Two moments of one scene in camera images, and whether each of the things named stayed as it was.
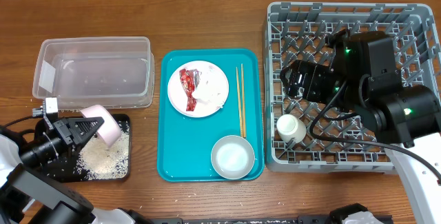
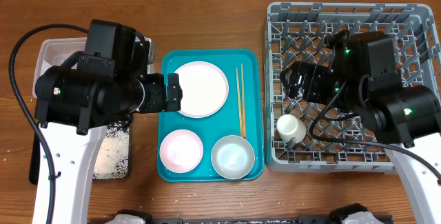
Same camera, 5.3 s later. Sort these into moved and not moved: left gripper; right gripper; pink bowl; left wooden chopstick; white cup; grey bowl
Moved: pink bowl; left gripper
Not moved: grey bowl; right gripper; white cup; left wooden chopstick
